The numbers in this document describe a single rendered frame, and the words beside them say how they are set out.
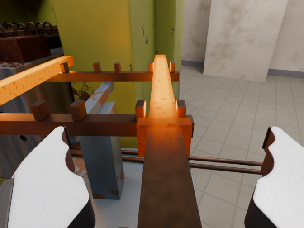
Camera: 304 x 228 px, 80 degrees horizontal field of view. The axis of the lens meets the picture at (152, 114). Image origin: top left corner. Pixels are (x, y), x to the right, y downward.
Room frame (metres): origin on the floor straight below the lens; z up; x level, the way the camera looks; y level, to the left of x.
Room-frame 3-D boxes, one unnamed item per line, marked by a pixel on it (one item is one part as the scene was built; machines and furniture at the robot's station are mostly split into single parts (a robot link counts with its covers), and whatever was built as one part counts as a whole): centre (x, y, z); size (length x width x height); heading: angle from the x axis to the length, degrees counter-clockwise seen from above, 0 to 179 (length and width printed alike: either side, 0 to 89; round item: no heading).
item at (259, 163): (0.39, -0.02, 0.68); 0.60 x 0.04 x 0.01; 80
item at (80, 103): (0.30, 0.10, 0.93); 0.23 x 0.06 x 0.02; 176
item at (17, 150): (0.80, 0.49, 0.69); 0.56 x 0.38 x 0.45; 168
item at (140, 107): (0.29, -0.02, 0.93); 0.23 x 0.06 x 0.02; 176
